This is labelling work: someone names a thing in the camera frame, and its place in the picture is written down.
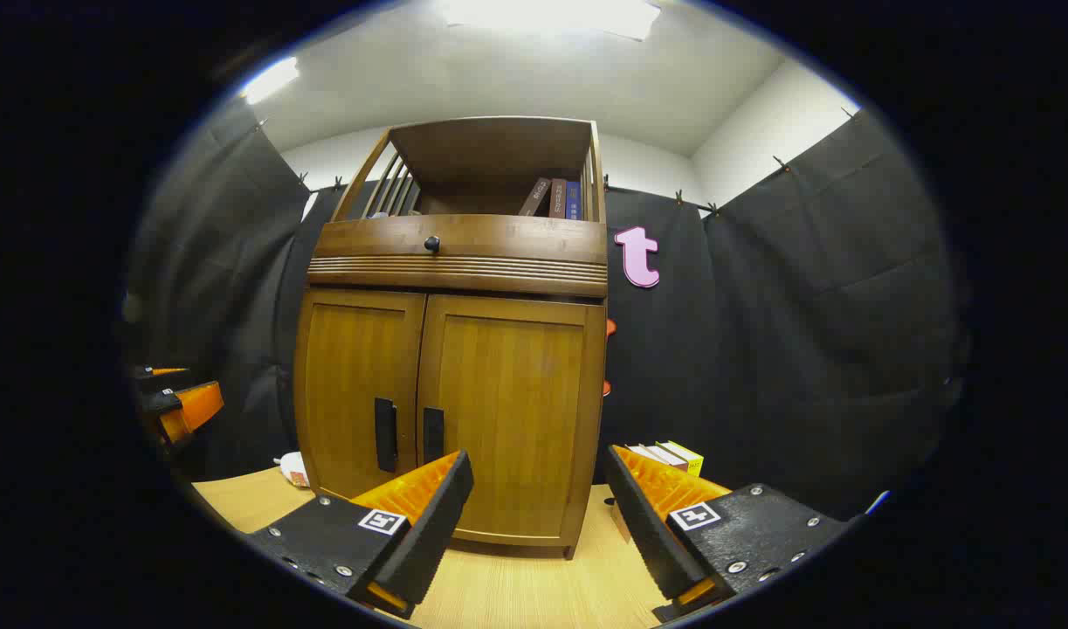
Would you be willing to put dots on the blue book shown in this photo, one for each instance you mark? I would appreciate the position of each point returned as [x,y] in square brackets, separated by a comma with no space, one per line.
[573,201]

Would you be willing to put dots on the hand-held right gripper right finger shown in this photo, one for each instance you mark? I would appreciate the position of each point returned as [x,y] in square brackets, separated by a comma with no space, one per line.
[651,533]

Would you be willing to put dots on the wooden cabinet door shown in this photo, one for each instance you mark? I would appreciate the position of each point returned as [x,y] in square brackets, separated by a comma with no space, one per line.
[350,376]
[516,393]

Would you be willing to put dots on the white panel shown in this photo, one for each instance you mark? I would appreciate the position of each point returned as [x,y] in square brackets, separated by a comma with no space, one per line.
[878,502]

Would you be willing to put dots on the wooden double-door shoe cabinet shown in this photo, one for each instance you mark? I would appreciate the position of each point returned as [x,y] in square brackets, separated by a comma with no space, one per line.
[534,275]

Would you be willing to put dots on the large ceiling light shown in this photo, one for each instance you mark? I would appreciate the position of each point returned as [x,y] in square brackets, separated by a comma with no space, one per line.
[551,16]

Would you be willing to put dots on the brown spine book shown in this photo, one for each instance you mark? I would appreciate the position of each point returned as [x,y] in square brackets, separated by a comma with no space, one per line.
[664,454]

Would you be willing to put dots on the dark red book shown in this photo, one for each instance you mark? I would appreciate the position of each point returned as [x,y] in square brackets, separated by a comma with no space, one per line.
[558,199]

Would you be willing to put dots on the white packet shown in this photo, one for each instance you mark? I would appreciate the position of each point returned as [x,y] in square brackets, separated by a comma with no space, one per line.
[293,470]

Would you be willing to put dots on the small ceiling light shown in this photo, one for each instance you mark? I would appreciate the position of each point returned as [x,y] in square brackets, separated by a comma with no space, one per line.
[270,80]

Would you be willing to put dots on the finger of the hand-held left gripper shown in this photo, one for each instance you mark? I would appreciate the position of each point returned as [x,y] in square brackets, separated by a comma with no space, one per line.
[189,411]
[160,377]

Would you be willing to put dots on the black backdrop cloth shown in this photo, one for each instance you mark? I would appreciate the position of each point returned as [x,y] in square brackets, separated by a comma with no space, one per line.
[804,349]

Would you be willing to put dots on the yellow book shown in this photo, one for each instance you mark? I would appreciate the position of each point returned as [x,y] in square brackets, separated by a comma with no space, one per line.
[686,456]

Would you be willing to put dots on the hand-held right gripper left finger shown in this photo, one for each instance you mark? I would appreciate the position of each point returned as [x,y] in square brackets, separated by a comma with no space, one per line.
[429,533]

